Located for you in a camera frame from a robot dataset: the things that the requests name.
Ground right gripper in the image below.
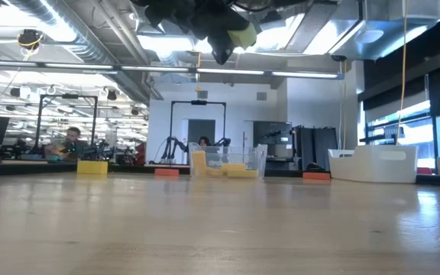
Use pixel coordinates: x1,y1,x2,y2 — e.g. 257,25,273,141
130,0,259,66

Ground ceiling cable reel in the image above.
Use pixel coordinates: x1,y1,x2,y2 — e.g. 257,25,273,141
16,28,45,51

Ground green cube block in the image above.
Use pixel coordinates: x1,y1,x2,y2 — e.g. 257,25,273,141
227,22,258,50

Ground silver ventilation unit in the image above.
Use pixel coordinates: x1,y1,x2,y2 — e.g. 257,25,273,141
328,0,440,61

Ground dark curtain panels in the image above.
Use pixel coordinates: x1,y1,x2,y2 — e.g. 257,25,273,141
292,125,338,172

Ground black aluminium table frame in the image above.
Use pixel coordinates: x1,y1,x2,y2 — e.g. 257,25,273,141
0,162,440,189

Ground red chair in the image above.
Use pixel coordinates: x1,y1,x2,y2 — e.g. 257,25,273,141
134,141,147,166

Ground black gantry frame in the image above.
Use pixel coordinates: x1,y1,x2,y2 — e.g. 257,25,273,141
34,93,99,154
169,99,228,165

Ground yellow arch block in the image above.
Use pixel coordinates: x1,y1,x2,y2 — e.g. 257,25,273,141
76,160,109,176

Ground white plastic bin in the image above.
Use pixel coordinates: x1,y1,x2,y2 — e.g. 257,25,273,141
327,144,419,184

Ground silver spiral duct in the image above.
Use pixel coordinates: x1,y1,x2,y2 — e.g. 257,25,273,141
8,0,163,102

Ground yellow hanging cable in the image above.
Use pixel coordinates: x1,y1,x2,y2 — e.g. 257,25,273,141
394,0,410,146

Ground long ceiling light bar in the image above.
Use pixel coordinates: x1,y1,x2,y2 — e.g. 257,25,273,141
0,60,346,80

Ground grey door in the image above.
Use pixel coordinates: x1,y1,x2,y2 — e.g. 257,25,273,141
187,118,216,148

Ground clear plastic bin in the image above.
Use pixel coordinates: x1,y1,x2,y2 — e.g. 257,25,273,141
188,142,269,179

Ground black cabinet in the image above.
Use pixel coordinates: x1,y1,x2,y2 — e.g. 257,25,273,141
253,121,293,171

